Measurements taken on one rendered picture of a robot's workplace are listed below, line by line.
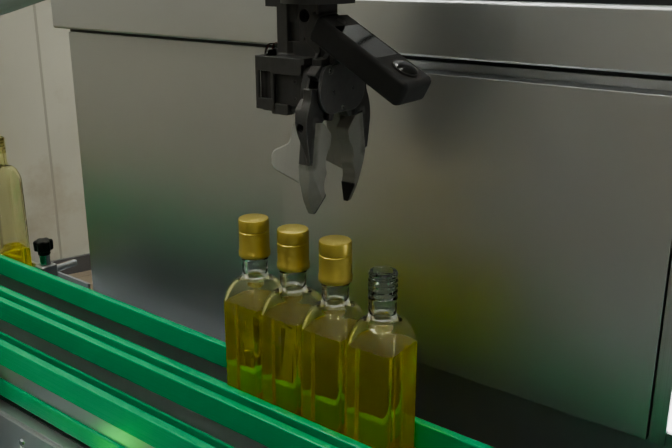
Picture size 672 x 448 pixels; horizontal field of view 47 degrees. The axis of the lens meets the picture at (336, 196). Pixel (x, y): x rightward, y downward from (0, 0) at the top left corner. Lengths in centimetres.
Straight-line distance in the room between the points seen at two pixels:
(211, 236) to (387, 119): 39
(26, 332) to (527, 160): 75
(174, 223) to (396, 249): 42
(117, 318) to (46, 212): 272
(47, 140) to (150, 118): 262
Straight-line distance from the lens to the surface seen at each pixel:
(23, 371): 107
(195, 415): 95
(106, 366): 106
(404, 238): 89
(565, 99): 77
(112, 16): 120
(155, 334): 112
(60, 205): 389
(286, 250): 82
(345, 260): 79
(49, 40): 376
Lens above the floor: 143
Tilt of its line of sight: 17 degrees down
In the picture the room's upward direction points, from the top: straight up
